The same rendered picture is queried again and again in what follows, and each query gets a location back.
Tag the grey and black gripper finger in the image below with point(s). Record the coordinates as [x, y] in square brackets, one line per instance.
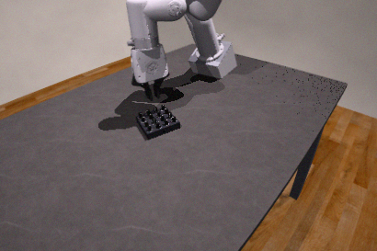
[157, 84]
[148, 91]

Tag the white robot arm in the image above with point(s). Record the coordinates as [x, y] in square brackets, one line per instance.
[144, 14]

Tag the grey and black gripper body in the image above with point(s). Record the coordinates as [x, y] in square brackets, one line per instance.
[148, 64]

